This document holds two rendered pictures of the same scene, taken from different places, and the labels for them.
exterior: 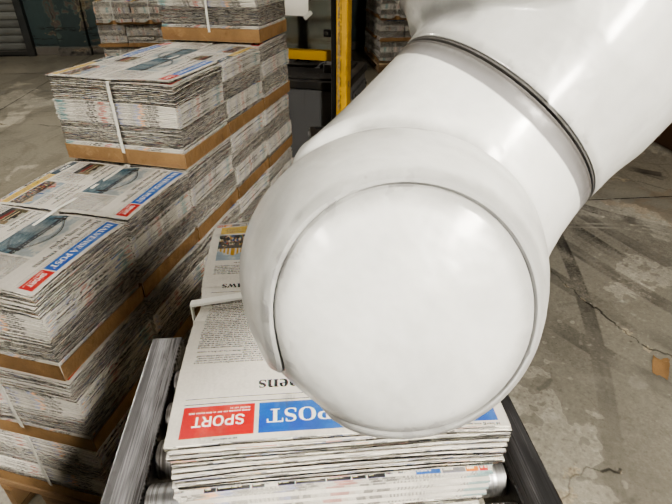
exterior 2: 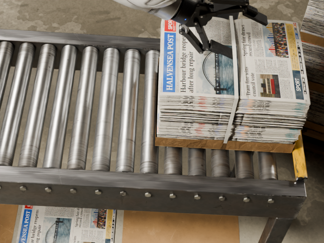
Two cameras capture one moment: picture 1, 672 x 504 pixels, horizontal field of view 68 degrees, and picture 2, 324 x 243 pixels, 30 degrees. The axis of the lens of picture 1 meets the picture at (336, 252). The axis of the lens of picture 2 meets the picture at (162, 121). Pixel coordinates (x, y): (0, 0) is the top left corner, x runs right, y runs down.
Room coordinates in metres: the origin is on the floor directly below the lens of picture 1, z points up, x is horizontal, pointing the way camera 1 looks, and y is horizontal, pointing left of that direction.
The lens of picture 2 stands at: (0.32, -1.08, 2.15)
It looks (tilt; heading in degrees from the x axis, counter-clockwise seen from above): 53 degrees down; 92
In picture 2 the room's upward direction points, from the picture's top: 6 degrees clockwise
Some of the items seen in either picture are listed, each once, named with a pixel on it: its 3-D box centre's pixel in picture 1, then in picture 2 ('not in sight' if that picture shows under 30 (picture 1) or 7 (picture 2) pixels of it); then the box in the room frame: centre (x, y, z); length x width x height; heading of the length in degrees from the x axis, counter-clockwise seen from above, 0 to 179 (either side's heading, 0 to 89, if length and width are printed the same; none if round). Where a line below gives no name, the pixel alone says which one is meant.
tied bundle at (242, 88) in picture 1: (194, 86); not in sight; (1.75, 0.48, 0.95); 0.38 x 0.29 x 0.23; 75
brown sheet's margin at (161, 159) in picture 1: (152, 139); not in sight; (1.46, 0.56, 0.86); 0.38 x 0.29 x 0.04; 76
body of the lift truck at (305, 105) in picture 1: (299, 137); not in sight; (2.81, 0.21, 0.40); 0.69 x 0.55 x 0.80; 76
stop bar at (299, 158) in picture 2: not in sight; (293, 115); (0.66, 0.02, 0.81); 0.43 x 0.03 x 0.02; 95
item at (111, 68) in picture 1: (136, 67); not in sight; (1.47, 0.56, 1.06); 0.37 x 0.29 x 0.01; 76
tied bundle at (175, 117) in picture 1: (146, 110); not in sight; (1.47, 0.56, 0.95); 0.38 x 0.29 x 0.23; 76
